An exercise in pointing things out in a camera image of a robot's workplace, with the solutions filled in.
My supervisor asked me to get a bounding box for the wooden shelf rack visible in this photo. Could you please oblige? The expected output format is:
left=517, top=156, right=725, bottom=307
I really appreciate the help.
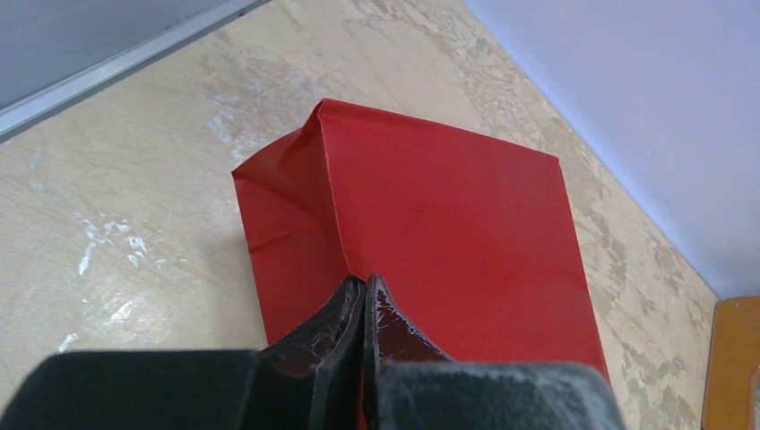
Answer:
left=702, top=296, right=759, bottom=429

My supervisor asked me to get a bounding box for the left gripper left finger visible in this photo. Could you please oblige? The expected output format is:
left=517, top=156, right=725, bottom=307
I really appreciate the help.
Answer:
left=1, top=277, right=366, bottom=429

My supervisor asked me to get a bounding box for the red paper bag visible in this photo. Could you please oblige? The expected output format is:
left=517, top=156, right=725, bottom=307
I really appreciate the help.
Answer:
left=233, top=99, right=609, bottom=384

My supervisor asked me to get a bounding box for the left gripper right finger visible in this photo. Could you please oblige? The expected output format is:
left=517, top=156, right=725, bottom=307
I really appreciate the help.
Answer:
left=362, top=275, right=625, bottom=429

